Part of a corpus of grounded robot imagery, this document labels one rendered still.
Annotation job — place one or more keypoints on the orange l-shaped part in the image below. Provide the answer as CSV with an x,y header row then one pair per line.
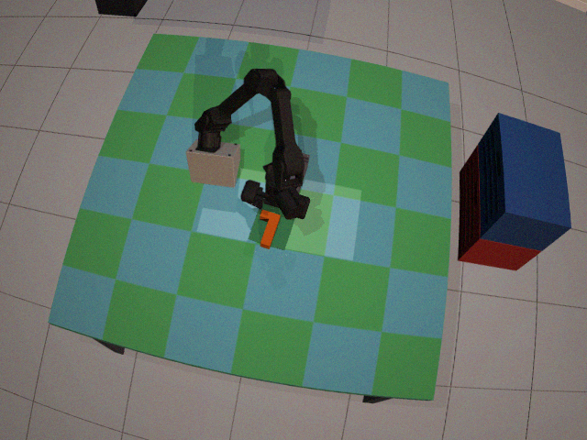
x,y
273,220

